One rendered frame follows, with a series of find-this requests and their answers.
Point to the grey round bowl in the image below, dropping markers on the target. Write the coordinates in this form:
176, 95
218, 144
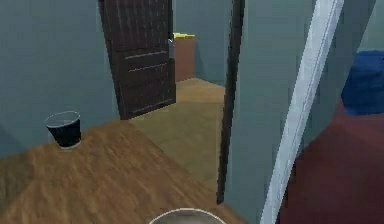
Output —
186, 217

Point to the brown cupboard with yellow top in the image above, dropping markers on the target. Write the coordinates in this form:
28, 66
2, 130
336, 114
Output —
184, 56

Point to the dark brown room door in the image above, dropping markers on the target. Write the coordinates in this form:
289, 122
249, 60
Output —
143, 56

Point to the white slanted pole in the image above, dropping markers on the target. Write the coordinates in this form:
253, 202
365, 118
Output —
301, 110

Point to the black waste bin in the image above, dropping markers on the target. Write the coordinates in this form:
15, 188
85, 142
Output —
65, 130

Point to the blue pillow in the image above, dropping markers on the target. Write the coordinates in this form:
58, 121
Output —
365, 83

